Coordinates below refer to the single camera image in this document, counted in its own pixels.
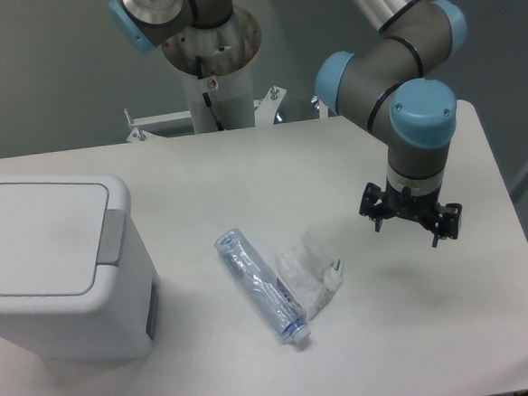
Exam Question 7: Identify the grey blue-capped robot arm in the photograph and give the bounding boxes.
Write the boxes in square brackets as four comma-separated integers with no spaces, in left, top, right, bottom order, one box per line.
[108,0,467,240]

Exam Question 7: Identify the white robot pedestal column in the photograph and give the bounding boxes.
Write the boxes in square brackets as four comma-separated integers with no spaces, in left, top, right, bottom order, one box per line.
[158,4,270,136]

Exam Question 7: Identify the white push-button trash can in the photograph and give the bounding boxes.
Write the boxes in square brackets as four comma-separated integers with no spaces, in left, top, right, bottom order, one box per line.
[0,174,158,360]

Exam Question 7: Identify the crushed clear plastic bottle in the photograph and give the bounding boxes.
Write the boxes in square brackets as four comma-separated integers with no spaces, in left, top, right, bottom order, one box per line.
[213,228,311,349]

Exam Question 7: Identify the white pedestal base frame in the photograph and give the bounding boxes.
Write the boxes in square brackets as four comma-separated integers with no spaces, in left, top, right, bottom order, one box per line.
[125,86,292,143]

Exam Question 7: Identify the black cable on pedestal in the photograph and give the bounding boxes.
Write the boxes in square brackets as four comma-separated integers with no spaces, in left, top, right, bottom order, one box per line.
[194,53,225,133]

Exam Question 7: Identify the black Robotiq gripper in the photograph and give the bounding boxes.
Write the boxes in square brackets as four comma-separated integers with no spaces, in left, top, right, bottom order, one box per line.
[359,181,462,248]

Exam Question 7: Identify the crumpled clear plastic wrapper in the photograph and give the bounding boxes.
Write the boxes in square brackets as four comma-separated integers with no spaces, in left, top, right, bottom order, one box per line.
[276,231,344,321]

